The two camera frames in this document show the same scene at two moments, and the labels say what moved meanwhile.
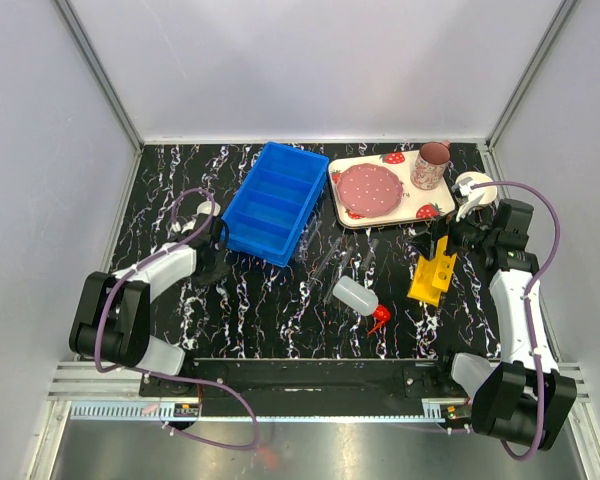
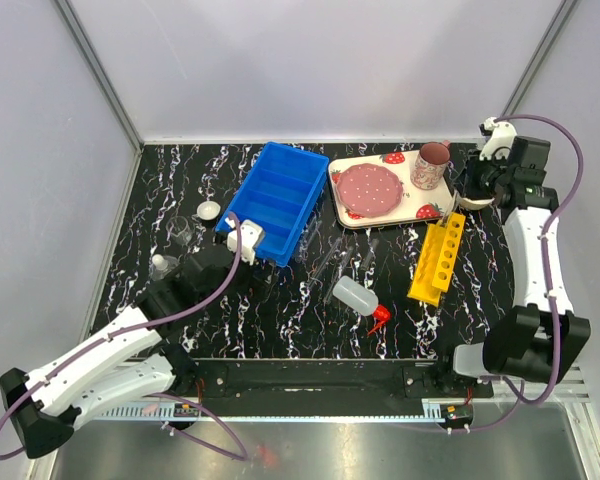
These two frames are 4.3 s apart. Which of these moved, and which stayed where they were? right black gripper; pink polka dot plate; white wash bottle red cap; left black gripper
Moved: right black gripper; left black gripper
Stayed: white wash bottle red cap; pink polka dot plate
